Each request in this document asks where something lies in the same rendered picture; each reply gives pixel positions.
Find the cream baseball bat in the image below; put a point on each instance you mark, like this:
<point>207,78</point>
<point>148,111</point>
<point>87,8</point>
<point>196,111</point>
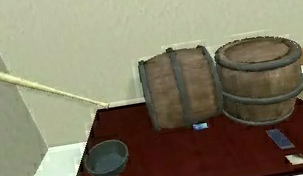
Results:
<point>41,87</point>

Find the grey-blue bowl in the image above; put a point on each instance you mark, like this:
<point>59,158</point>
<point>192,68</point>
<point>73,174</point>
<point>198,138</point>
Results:
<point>106,159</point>

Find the brown wooden barrel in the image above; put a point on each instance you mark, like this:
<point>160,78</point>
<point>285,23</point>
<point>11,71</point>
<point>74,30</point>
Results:
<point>181,88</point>
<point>262,88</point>

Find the dark red table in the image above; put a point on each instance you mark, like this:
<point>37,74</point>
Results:
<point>177,159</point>

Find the small blue card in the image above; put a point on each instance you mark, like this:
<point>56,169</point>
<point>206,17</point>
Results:
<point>200,126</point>

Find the blue flat phone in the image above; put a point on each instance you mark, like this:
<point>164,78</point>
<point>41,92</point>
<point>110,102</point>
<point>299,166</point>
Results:
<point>279,138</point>

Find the white flat card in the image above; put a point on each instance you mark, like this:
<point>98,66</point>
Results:
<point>297,158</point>

